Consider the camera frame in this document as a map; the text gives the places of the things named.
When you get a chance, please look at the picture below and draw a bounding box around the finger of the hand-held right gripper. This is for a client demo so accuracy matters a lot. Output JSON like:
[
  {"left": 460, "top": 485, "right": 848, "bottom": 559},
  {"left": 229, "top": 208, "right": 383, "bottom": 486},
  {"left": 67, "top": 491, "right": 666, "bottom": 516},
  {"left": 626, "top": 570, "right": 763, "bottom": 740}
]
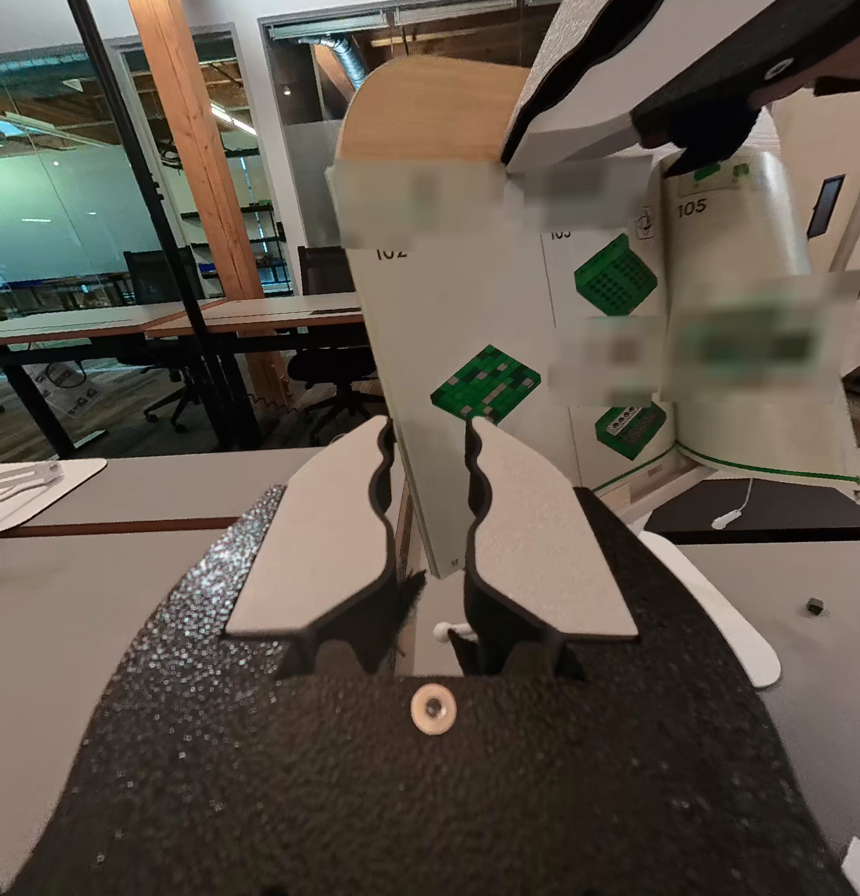
[
  {"left": 503, "top": 0, "right": 781, "bottom": 176},
  {"left": 500, "top": 0, "right": 666, "bottom": 163}
]

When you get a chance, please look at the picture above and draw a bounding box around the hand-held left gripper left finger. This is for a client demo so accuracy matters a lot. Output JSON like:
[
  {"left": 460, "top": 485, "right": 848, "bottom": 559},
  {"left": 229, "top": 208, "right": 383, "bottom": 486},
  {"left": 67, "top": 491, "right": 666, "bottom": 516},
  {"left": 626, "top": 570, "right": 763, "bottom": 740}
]
[{"left": 223, "top": 415, "right": 428, "bottom": 679}]

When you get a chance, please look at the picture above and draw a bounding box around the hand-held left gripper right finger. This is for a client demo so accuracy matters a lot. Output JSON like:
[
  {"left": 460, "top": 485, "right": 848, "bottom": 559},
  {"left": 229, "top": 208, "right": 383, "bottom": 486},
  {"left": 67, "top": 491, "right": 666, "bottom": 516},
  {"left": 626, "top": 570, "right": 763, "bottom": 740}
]
[{"left": 449, "top": 417, "right": 641, "bottom": 679}]

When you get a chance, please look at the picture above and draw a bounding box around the toy brick instruction booklet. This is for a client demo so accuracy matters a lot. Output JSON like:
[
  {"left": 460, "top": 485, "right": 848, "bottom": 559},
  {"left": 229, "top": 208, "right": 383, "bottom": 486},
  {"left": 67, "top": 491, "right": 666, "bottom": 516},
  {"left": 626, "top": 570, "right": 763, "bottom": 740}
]
[{"left": 325, "top": 150, "right": 860, "bottom": 582}]

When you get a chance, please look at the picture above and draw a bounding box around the wood-edged pale desk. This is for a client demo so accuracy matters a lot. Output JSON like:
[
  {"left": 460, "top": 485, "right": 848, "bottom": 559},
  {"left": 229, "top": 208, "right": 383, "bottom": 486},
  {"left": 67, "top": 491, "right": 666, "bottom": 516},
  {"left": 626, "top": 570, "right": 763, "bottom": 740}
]
[{"left": 0, "top": 447, "right": 410, "bottom": 893}]

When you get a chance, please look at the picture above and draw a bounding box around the wood-edged office desk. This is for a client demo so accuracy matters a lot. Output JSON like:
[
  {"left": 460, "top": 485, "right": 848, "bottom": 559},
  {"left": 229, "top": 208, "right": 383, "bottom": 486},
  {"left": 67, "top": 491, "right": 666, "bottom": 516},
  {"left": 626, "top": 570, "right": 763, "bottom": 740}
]
[
  {"left": 144, "top": 293, "right": 375, "bottom": 449},
  {"left": 0, "top": 297, "right": 229, "bottom": 459}
]

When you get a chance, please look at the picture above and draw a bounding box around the grey desk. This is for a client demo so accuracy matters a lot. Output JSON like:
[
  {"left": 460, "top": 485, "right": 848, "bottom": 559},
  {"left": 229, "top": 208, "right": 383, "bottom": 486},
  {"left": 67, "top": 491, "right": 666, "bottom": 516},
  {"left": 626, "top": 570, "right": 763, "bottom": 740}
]
[{"left": 395, "top": 472, "right": 860, "bottom": 896}]

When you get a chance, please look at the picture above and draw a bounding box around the person's right hand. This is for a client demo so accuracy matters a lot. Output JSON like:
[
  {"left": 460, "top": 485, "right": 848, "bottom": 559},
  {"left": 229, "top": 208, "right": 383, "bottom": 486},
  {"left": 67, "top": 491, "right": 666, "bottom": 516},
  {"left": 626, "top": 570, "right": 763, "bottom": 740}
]
[{"left": 813, "top": 38, "right": 860, "bottom": 97}]

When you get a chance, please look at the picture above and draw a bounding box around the black tablet floor stand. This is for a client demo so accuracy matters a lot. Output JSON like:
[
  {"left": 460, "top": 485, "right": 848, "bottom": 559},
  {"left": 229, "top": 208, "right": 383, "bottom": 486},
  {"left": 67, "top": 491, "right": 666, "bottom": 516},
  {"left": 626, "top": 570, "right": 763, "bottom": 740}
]
[{"left": 806, "top": 175, "right": 846, "bottom": 240}]

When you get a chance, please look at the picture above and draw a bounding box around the black office chair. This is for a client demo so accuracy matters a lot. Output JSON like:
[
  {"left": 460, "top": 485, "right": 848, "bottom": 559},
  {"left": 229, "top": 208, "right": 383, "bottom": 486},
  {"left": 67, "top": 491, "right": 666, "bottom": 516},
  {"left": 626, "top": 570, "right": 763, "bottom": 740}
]
[
  {"left": 286, "top": 245, "right": 389, "bottom": 449},
  {"left": 115, "top": 248, "right": 217, "bottom": 431}
]

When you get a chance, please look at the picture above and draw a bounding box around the white printed sheet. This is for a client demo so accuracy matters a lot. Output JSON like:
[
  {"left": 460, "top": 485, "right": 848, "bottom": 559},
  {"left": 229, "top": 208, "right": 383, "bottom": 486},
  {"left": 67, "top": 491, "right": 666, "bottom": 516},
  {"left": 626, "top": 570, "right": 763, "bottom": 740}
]
[{"left": 32, "top": 363, "right": 100, "bottom": 419}]

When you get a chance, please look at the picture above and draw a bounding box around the black metal shelf rack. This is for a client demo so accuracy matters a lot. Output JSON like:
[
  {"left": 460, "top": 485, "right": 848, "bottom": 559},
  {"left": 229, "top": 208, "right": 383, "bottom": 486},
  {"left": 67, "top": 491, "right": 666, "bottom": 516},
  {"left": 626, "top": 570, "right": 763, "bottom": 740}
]
[{"left": 181, "top": 202, "right": 294, "bottom": 298}]

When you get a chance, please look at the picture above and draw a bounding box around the black pole stand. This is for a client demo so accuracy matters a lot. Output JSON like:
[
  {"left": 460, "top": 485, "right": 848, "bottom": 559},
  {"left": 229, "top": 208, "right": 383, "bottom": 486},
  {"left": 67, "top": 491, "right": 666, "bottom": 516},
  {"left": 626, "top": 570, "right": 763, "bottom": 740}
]
[{"left": 66, "top": 0, "right": 266, "bottom": 452}]

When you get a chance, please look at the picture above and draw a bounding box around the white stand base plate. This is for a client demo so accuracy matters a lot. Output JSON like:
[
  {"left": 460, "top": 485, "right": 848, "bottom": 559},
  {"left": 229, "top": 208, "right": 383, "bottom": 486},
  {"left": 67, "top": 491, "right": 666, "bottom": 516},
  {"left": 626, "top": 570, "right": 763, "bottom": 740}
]
[
  {"left": 0, "top": 457, "right": 109, "bottom": 538},
  {"left": 638, "top": 530, "right": 783, "bottom": 689}
]

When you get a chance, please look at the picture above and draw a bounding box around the silver ventilation duct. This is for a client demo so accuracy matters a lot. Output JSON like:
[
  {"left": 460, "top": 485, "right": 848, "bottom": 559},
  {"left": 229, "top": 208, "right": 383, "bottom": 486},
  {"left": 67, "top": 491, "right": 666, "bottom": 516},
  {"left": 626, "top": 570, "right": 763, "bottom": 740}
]
[{"left": 313, "top": 35, "right": 372, "bottom": 97}]

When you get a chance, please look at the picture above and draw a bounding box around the black desk cable cover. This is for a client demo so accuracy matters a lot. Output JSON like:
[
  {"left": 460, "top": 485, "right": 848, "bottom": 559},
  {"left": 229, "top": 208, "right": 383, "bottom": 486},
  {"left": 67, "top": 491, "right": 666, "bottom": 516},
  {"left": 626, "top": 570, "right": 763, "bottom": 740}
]
[{"left": 643, "top": 478, "right": 860, "bottom": 546}]

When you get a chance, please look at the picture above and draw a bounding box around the wooden support post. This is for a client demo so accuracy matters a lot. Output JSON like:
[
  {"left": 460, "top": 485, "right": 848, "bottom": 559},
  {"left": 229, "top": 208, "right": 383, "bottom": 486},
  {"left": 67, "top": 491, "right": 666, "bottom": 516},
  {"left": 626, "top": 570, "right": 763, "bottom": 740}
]
[{"left": 127, "top": 0, "right": 294, "bottom": 414}]

